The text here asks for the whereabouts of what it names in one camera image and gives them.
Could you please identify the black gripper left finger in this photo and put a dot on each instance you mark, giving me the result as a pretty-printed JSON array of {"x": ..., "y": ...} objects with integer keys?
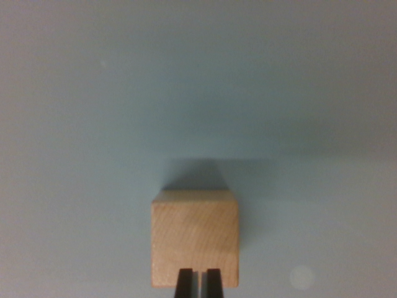
[{"x": 185, "y": 285}]

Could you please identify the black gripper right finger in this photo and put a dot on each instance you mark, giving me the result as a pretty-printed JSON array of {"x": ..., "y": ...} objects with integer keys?
[{"x": 214, "y": 285}]

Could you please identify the light wooden cube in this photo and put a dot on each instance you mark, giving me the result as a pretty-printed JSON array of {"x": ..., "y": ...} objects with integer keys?
[{"x": 195, "y": 232}]

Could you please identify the pale blue plastic tray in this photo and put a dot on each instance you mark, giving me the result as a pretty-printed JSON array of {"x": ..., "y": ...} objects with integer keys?
[{"x": 93, "y": 124}]

